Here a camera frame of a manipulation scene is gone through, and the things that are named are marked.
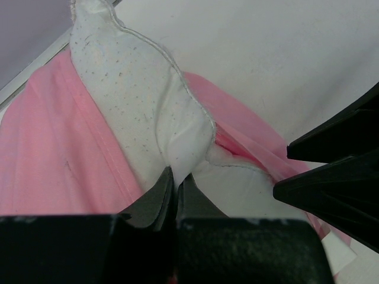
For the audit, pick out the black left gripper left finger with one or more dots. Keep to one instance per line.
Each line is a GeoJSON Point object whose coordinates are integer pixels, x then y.
{"type": "Point", "coordinates": [152, 209]}

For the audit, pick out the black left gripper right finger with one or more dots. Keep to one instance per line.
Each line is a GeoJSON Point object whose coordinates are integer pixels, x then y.
{"type": "Point", "coordinates": [192, 203]}

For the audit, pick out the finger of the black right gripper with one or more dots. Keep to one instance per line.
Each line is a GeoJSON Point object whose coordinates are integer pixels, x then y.
{"type": "Point", "coordinates": [351, 132]}
{"type": "Point", "coordinates": [344, 194]}

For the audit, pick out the white pillow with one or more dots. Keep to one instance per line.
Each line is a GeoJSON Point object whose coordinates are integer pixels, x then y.
{"type": "Point", "coordinates": [162, 117]}

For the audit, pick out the pink floral pillowcase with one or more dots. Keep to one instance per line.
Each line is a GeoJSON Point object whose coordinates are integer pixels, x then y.
{"type": "Point", "coordinates": [65, 180]}

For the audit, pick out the aluminium back rail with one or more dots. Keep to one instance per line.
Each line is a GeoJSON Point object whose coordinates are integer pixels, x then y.
{"type": "Point", "coordinates": [16, 85]}

